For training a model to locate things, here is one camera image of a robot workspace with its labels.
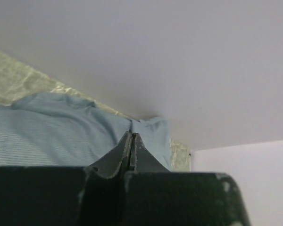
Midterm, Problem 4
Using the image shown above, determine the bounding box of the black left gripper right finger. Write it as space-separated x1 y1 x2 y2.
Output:
124 133 250 226

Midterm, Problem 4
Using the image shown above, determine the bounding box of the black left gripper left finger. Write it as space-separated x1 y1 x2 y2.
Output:
0 131 133 226

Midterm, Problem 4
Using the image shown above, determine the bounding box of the blue striped pillowcase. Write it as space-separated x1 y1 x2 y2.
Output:
0 92 171 169

